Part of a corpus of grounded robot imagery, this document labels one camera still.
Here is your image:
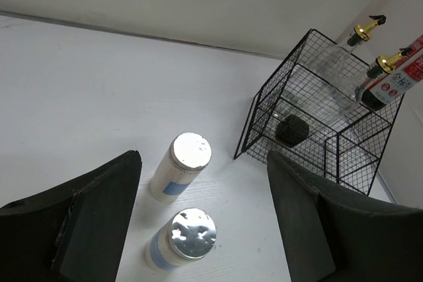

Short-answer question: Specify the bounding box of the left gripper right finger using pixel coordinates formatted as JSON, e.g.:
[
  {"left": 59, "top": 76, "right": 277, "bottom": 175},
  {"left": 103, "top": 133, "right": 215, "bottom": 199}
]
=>
[{"left": 267, "top": 151, "right": 422, "bottom": 281}]

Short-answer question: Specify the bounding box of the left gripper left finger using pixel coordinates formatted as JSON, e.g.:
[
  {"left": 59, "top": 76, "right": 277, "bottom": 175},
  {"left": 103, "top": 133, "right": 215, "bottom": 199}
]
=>
[{"left": 1, "top": 151, "right": 142, "bottom": 281}]

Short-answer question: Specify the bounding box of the gold-capped oil dispenser bottle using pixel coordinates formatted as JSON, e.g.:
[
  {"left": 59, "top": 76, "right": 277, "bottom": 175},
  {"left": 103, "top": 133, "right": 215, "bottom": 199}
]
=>
[{"left": 275, "top": 46, "right": 412, "bottom": 148}]

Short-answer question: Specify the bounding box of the silver-lid salt shaker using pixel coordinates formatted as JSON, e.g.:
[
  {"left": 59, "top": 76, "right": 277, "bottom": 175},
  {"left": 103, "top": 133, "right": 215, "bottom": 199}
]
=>
[
  {"left": 149, "top": 132, "right": 212, "bottom": 203},
  {"left": 145, "top": 208, "right": 216, "bottom": 271}
]

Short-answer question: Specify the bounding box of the clear square glass bottle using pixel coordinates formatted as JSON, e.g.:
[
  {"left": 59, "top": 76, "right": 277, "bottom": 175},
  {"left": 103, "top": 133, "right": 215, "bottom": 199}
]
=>
[{"left": 282, "top": 15, "right": 387, "bottom": 124}]

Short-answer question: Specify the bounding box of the black-capped dark sauce bottle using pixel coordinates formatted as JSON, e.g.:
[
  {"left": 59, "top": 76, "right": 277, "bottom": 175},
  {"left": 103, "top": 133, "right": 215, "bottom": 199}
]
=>
[{"left": 362, "top": 36, "right": 422, "bottom": 111}]

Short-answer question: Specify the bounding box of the black wire rack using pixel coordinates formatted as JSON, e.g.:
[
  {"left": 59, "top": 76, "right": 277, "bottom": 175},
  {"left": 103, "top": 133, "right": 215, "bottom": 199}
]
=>
[{"left": 234, "top": 29, "right": 403, "bottom": 195}]

